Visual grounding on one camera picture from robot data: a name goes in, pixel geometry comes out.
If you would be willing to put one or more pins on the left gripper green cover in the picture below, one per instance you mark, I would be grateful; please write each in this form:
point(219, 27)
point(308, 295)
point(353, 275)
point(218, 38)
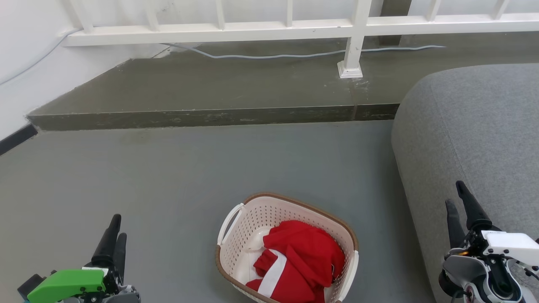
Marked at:
point(67, 285)

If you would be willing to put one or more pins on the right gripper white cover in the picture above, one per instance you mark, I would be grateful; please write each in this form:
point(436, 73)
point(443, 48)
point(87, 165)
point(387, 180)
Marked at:
point(511, 247)

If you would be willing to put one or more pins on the cream laundry basket brown rim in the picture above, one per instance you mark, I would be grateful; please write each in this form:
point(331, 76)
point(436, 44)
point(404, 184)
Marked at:
point(252, 219)

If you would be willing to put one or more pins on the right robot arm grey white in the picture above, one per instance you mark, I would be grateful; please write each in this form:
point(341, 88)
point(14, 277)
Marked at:
point(463, 271)

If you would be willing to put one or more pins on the grey fabric sofa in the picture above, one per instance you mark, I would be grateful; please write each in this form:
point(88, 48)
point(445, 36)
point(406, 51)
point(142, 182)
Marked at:
point(463, 126)

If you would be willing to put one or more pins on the black baseboard strip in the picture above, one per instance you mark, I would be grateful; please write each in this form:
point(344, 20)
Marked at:
point(17, 139)

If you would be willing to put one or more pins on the red garment with white stripe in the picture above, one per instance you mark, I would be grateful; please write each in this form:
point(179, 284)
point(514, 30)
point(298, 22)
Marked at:
point(303, 252)

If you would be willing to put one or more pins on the dark grey pillar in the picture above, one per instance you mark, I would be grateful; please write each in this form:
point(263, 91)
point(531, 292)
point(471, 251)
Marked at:
point(393, 7)

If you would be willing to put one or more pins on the white metal railing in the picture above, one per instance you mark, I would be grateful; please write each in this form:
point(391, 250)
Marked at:
point(252, 30)

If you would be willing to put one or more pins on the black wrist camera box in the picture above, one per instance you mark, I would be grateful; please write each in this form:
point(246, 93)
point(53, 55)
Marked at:
point(30, 284)

